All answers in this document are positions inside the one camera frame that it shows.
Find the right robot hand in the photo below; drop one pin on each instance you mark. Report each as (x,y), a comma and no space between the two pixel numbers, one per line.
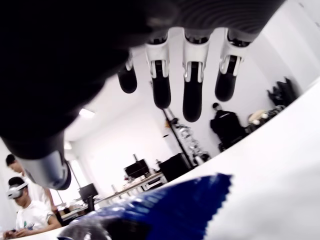
(62,62)

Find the blue Oreo cookie packet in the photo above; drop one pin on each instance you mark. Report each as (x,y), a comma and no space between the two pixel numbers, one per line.
(162,212)

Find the ceiling light panel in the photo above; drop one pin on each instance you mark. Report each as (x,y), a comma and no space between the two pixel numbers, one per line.
(87,113)

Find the standing person in white shirt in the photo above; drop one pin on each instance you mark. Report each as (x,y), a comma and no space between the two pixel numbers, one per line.
(15,163)

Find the black computer monitor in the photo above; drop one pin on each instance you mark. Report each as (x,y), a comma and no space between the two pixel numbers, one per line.
(136,168)

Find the light wooden desk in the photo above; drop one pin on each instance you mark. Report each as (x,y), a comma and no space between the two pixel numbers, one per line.
(140,183)

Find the tall equipment rack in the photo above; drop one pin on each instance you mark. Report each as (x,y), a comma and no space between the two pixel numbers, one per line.
(186,136)

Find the black cabinet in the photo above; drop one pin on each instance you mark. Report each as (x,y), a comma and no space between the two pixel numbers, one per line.
(175,166)

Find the seated person white printed t-shirt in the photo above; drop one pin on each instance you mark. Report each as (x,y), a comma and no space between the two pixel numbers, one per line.
(32,215)

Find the person in black jacket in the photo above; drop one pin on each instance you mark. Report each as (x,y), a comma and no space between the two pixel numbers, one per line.
(225,125)

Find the cream plush toy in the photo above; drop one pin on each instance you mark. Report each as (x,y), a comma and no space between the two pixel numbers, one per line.
(256,116)

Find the black bags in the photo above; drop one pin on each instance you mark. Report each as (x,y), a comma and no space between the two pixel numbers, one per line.
(282,92)

